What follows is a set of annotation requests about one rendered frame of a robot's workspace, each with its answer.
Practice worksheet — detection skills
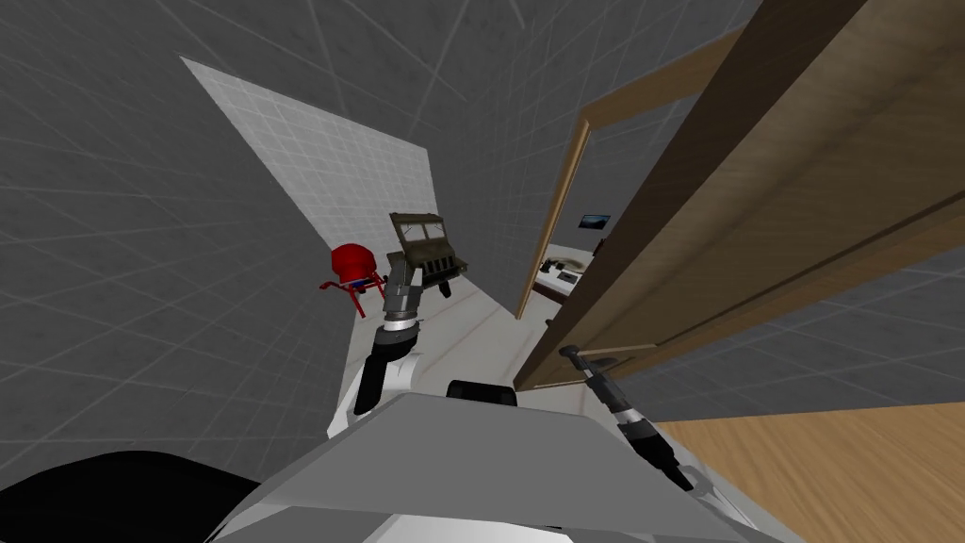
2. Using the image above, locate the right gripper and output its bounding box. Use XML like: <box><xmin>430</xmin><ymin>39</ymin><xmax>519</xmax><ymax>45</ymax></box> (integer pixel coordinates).
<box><xmin>558</xmin><ymin>344</ymin><xmax>609</xmax><ymax>386</ymax></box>

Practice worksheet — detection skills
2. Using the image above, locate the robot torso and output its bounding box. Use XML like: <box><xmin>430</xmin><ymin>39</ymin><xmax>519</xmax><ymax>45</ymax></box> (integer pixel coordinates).
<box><xmin>202</xmin><ymin>380</ymin><xmax>794</xmax><ymax>543</ymax></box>

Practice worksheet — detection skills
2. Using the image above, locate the brown wooden door leaf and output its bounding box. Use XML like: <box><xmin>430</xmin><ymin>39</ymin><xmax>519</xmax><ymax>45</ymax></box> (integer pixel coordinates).
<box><xmin>514</xmin><ymin>0</ymin><xmax>965</xmax><ymax>393</ymax></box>

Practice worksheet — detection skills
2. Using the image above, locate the olive green toy truck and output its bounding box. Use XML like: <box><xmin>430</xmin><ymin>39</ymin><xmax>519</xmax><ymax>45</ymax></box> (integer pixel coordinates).
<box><xmin>387</xmin><ymin>211</ymin><xmax>470</xmax><ymax>299</ymax></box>

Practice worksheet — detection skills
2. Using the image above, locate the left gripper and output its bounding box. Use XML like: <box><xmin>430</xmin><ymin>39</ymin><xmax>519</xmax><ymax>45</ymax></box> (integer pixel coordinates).
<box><xmin>381</xmin><ymin>253</ymin><xmax>427</xmax><ymax>322</ymax></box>

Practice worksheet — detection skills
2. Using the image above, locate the red toy mixer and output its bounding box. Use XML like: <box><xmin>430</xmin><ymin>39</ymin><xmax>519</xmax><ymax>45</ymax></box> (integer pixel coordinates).
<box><xmin>319</xmin><ymin>242</ymin><xmax>387</xmax><ymax>320</ymax></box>

